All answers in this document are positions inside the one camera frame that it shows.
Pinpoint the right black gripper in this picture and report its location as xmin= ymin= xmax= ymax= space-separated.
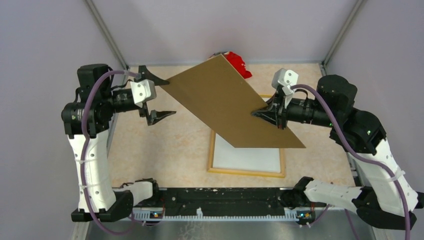
xmin=250 ymin=89 xmax=338 ymax=130

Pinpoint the brown backing board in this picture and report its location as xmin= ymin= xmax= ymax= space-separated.
xmin=162 ymin=55 xmax=305 ymax=149

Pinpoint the building and sky photo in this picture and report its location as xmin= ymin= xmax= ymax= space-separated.
xmin=211 ymin=132 xmax=282 ymax=174

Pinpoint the yellow wooden photo frame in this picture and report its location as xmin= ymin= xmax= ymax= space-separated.
xmin=207 ymin=94 xmax=286 ymax=179

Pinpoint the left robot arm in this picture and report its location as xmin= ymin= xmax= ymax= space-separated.
xmin=61 ymin=63 xmax=173 ymax=223

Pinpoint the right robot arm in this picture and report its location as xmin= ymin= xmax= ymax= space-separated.
xmin=252 ymin=74 xmax=424 ymax=232

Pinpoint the red crumpled cloth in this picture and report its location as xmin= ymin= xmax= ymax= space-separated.
xmin=221 ymin=51 xmax=253 ymax=79

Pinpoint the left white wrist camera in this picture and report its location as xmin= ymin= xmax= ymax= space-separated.
xmin=130 ymin=79 xmax=157 ymax=108

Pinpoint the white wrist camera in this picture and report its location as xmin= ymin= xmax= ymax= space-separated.
xmin=130 ymin=79 xmax=157 ymax=108
xmin=271 ymin=68 xmax=299 ymax=109

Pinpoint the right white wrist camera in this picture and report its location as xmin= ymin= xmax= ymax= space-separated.
xmin=271 ymin=68 xmax=299 ymax=109

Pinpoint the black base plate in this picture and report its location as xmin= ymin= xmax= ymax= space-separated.
xmin=137 ymin=187 xmax=326 ymax=217

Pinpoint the aluminium front rail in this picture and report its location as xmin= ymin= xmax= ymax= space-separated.
xmin=71 ymin=188 xmax=392 ymax=240

